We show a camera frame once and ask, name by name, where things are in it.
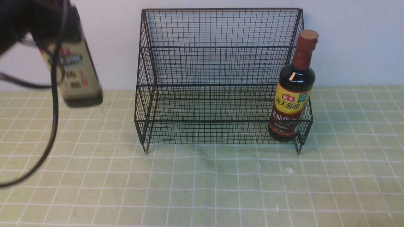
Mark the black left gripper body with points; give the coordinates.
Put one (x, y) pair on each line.
(31, 19)

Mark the vinegar bottle gold cap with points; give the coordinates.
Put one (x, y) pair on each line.
(80, 86)

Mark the soy sauce bottle brown cap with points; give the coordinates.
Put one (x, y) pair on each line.
(293, 89)

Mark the green checkered tablecloth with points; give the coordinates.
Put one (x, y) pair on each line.
(349, 172)

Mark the black wire mesh shelf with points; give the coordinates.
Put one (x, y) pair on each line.
(209, 75)

